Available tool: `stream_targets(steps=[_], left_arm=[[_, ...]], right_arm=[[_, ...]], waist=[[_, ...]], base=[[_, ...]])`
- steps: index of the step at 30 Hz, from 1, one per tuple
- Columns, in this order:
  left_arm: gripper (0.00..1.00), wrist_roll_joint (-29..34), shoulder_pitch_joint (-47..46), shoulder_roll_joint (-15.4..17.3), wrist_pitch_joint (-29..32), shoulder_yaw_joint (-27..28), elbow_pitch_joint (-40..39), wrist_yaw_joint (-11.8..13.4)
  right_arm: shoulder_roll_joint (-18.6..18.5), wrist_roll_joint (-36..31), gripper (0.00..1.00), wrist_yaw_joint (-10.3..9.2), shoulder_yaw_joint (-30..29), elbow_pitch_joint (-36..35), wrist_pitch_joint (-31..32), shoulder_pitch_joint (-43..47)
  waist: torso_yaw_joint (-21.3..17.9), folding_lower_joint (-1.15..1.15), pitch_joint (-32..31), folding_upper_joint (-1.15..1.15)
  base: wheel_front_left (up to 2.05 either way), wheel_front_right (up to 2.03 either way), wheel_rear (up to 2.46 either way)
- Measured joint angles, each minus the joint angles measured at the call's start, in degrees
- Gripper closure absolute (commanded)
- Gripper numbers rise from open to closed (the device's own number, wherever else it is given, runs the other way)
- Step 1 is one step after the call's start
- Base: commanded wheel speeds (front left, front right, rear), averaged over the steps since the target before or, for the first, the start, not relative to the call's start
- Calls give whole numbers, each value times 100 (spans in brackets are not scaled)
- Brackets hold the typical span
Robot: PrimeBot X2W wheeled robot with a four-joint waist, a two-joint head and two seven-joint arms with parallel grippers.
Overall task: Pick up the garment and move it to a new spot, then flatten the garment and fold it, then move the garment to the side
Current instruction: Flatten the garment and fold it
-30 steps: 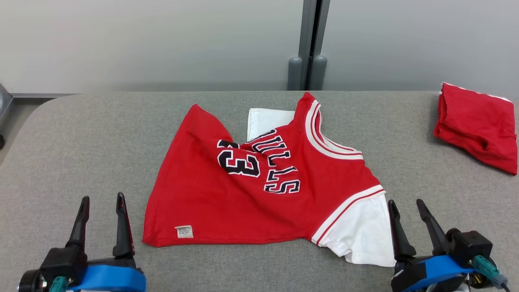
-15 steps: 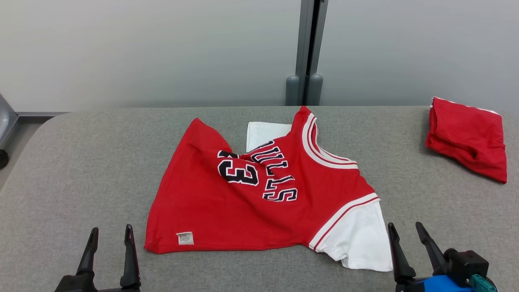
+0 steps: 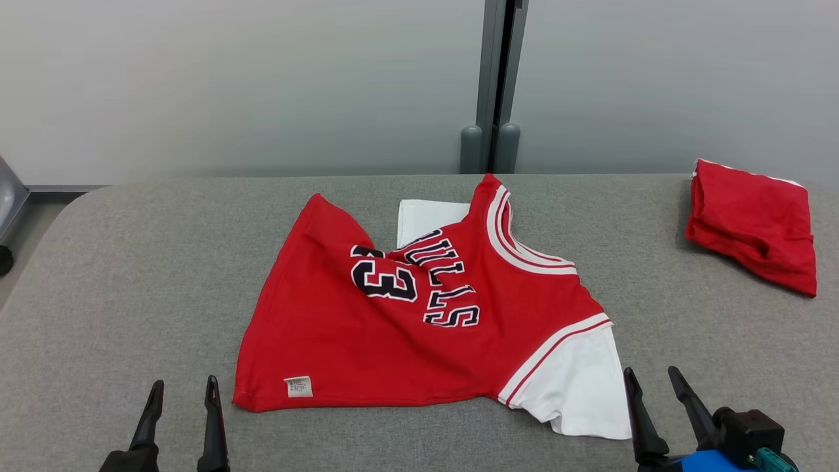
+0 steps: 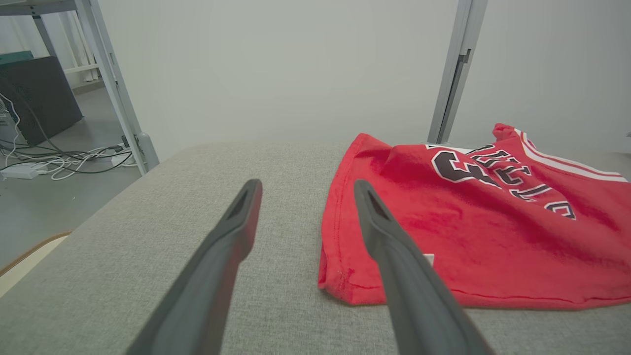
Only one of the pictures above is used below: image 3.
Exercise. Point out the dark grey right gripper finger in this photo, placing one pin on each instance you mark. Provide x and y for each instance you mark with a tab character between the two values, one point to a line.
645	432
695	410

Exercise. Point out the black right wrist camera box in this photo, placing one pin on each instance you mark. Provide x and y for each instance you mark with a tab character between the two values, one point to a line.
754	432

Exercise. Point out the red Bulls jersey white sleeves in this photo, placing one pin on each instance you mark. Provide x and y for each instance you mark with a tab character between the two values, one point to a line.
367	347

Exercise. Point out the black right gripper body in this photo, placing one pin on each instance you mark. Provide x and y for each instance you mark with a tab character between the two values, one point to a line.
659	467

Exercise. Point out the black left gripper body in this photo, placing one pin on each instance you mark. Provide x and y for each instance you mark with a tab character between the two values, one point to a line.
131	461

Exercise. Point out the grey metal frame leg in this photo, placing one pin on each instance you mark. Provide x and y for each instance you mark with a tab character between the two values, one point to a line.
10	196

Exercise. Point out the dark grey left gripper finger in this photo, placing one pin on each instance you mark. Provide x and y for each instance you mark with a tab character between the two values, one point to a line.
149	419
214	432

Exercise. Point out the black caster wheel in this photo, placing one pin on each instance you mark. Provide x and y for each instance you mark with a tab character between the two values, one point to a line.
5	261

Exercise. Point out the red shorts with number 23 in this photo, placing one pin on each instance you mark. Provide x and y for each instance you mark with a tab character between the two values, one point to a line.
754	223

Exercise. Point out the grey metal partition post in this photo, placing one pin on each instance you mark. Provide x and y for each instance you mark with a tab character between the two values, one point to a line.
495	78

